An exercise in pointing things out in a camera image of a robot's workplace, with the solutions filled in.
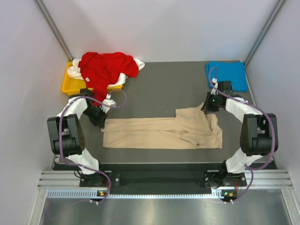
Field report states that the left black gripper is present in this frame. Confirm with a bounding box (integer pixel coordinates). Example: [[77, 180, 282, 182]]
[[82, 105, 109, 129]]

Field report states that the red t shirt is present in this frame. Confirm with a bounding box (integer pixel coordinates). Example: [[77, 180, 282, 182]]
[[78, 52, 139, 102]]

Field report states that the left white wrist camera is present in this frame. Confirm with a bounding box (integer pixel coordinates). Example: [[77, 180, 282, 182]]
[[100, 94, 116, 113]]

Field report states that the grey slotted cable duct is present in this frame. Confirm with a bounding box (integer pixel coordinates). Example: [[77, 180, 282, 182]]
[[47, 189, 235, 200]]

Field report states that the beige t shirt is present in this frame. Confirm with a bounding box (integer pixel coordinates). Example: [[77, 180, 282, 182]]
[[102, 104, 223, 150]]

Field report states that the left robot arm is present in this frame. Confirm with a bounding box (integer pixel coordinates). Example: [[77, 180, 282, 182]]
[[47, 89, 116, 187]]

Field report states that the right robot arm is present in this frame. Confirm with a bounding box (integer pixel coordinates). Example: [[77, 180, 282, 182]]
[[202, 78, 278, 188]]

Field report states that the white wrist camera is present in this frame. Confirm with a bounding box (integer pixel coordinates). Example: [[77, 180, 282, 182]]
[[210, 78, 218, 96], [100, 94, 116, 113]]

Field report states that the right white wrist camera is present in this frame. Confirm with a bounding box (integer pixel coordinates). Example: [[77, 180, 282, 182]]
[[210, 78, 218, 96]]

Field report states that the yellow plastic bin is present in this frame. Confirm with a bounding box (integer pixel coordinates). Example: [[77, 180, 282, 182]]
[[61, 61, 123, 100]]

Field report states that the folded blue t shirt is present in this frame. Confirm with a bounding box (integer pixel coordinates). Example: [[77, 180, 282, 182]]
[[205, 61, 248, 92]]

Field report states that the white t shirt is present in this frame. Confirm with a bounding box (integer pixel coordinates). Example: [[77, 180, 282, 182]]
[[67, 59, 145, 88]]

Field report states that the aluminium frame rail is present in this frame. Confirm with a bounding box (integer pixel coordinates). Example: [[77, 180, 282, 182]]
[[37, 170, 293, 189]]

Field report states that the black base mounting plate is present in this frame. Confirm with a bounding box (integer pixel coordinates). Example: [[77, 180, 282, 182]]
[[79, 171, 247, 188]]

